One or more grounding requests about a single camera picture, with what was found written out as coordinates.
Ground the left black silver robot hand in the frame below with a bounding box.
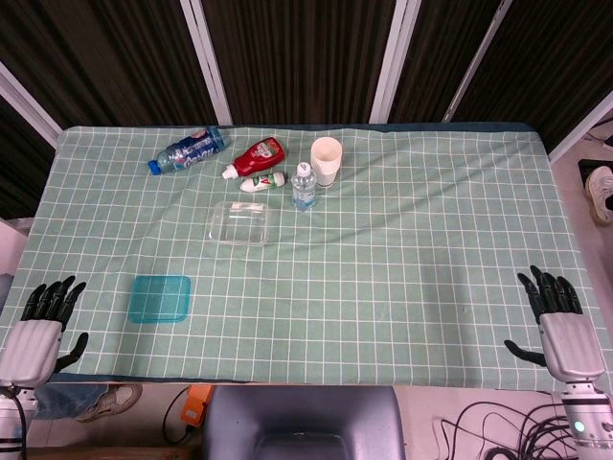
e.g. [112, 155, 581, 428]
[0, 275, 90, 387]

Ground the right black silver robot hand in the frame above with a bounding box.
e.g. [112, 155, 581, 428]
[503, 264, 607, 383]

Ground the blue translucent plastic lid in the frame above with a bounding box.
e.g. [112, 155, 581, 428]
[127, 274, 193, 326]

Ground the clear plastic container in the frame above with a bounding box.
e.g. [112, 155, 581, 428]
[208, 199, 272, 248]

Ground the blue jeans leg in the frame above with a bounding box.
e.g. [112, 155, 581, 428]
[35, 382, 111, 422]

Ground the white sneaker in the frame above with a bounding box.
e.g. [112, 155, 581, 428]
[76, 382, 144, 423]
[584, 166, 613, 225]

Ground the black flat floor object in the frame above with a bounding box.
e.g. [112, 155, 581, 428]
[578, 157, 613, 193]

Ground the orange device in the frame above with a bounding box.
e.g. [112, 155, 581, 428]
[180, 384, 215, 426]

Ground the green checked tablecloth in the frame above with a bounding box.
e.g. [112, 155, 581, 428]
[0, 123, 613, 392]

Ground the blue label drink bottle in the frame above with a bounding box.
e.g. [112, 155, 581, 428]
[147, 126, 232, 175]

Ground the grey robot torso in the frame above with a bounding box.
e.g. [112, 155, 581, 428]
[200, 385, 407, 460]

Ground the small white green bottle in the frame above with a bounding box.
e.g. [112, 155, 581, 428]
[238, 171, 287, 194]

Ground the red ketchup squeeze bottle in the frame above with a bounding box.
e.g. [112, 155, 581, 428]
[221, 136, 289, 180]

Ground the stack of white paper cups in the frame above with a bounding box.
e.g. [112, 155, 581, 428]
[309, 136, 344, 189]

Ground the clear water bottle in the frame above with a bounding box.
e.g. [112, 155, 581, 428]
[290, 161, 319, 212]

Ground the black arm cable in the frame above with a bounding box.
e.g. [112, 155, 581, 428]
[0, 382, 26, 460]

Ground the tangle of black cables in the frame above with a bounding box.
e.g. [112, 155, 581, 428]
[438, 400, 583, 460]

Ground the black looped floor cable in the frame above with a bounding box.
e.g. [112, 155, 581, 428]
[161, 386, 202, 445]

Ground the white partition post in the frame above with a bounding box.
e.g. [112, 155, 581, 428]
[0, 61, 63, 150]
[548, 90, 613, 162]
[443, 0, 511, 121]
[180, 0, 234, 127]
[369, 0, 422, 124]

